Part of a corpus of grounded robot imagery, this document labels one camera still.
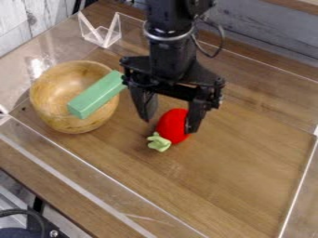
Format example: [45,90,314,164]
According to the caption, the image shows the red plush strawberry toy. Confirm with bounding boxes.
[147,108,188,152]

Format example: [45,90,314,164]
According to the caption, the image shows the green rectangular block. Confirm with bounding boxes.
[66,70,127,119]

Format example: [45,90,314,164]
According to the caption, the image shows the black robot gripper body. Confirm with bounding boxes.
[120,35,224,110]

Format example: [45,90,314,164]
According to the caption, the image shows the black clamp with cable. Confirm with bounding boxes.
[0,196,70,238]

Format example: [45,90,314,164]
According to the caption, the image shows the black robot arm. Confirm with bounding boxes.
[119,0,224,134]

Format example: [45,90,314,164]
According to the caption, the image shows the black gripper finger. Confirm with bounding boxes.
[129,86,157,122]
[185,99,205,134]

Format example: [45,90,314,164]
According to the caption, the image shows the brown wooden bowl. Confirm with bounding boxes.
[29,60,119,134]

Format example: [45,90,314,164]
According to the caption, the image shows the clear acrylic tray enclosure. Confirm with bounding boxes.
[0,11,318,238]

